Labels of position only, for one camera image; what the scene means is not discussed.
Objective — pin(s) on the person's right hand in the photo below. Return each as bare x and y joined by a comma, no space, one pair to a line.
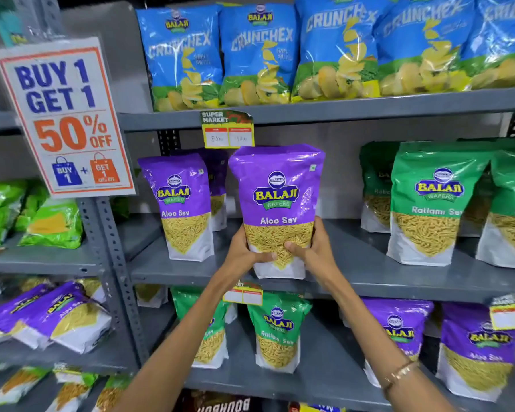
322,261

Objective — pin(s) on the person's left hand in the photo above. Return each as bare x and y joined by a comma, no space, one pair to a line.
236,261

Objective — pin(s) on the person's right thumb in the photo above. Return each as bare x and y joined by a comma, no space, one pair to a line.
297,247

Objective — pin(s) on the person's left thumb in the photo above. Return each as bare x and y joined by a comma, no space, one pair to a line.
264,257

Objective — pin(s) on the purple snack packet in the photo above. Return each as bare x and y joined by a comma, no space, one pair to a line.
476,351
218,175
8,315
277,193
182,201
401,330
68,317

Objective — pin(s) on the person's left forearm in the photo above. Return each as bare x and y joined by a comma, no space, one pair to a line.
176,347

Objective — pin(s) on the person's right forearm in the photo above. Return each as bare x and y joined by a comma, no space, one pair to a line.
382,351

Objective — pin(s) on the yellow shelf price tag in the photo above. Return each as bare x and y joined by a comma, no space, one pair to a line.
511,315
227,130
243,295

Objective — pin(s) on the grey metal shelf unit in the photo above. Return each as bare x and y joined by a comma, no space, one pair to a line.
369,265
55,261

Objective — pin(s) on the white snack packet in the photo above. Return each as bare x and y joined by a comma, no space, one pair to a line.
151,293

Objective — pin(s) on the brown biscuit pack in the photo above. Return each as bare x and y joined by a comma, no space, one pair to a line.
219,403

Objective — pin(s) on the blue chips bag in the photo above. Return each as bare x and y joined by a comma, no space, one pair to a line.
502,38
259,51
425,42
339,47
180,51

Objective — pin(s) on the white orange promotion sign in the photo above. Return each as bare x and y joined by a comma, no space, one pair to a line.
66,120

